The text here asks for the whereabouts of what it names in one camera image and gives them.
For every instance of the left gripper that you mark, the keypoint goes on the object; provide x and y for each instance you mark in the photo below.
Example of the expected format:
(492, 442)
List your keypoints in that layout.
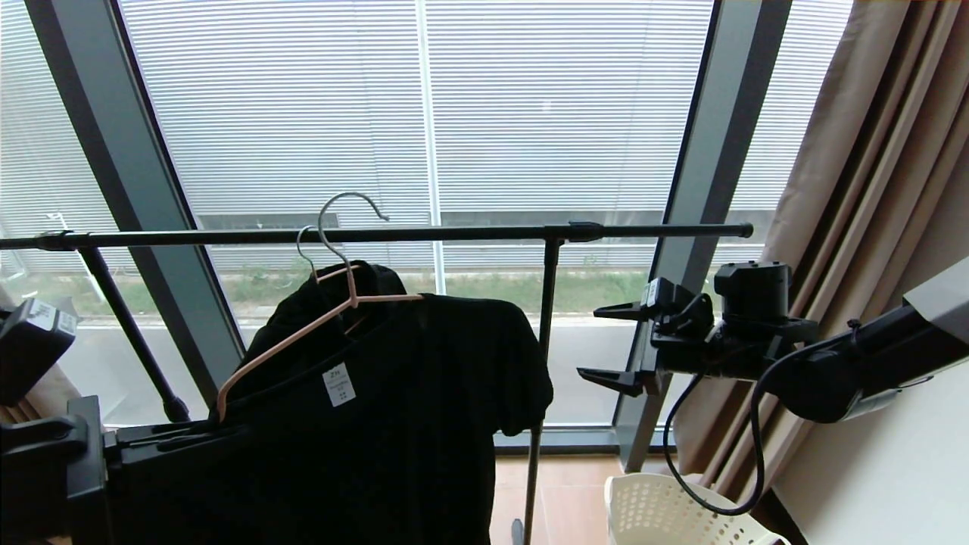
(83, 484)

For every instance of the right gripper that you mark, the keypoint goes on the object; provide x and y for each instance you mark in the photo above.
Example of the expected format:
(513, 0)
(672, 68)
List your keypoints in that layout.
(711, 356)

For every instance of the black garment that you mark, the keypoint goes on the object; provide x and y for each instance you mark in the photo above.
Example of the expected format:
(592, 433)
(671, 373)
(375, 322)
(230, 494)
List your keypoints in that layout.
(394, 439)

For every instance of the black shorts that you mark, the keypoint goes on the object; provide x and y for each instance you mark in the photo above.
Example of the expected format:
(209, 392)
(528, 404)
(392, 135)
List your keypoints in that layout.
(378, 280)

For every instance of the pink clothes hanger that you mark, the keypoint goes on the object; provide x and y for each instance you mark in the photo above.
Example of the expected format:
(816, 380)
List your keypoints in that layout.
(350, 284)
(306, 253)

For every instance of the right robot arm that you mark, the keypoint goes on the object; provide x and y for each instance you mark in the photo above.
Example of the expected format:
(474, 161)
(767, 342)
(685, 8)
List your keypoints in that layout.
(870, 363)

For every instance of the white laundry basket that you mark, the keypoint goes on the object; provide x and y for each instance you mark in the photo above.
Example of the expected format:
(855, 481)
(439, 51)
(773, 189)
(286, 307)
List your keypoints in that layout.
(666, 507)

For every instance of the black clothes rack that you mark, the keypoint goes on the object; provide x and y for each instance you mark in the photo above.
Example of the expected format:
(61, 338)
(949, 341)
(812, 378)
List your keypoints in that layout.
(454, 233)

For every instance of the window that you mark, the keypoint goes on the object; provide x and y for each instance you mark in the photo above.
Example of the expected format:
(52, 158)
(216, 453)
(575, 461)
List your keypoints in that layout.
(568, 113)

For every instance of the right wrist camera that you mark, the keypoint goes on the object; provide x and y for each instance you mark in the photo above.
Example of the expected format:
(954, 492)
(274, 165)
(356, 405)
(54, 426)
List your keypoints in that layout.
(666, 299)

